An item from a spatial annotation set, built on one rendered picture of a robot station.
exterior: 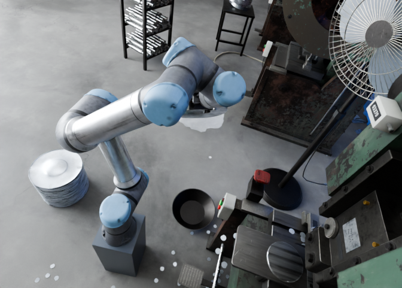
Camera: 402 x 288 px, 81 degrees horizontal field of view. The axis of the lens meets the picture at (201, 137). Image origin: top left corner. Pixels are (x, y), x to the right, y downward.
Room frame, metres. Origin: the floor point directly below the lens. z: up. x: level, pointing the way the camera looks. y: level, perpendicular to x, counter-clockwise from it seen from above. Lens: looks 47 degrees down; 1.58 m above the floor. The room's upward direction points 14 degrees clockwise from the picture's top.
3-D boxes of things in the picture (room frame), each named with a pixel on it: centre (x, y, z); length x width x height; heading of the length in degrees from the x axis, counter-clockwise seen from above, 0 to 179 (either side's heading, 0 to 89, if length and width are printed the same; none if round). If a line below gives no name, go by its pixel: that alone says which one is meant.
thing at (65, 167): (0.69, 0.82, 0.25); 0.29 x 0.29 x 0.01
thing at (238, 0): (3.36, -0.07, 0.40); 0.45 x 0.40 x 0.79; 6
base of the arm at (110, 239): (0.37, 0.26, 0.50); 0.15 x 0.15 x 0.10
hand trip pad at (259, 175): (0.63, -0.30, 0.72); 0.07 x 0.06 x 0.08; 84
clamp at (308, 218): (0.44, -0.52, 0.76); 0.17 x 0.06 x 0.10; 174
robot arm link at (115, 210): (0.37, 0.26, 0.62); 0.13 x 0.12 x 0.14; 174
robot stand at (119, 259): (0.37, 0.26, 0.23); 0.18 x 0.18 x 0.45; 1
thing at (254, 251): (0.29, -0.32, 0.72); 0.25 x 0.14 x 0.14; 84
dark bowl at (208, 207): (0.75, -0.07, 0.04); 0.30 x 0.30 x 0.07
